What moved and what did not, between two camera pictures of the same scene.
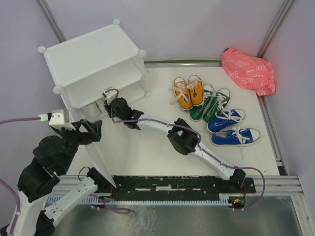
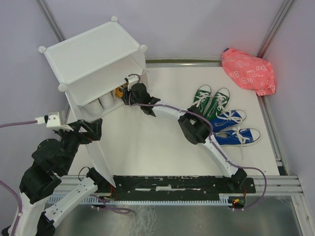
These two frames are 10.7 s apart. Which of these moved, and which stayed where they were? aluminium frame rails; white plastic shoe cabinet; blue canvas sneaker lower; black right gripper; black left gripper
Moved: black right gripper
Stayed: blue canvas sneaker lower; black left gripper; white plastic shoe cabinet; aluminium frame rails
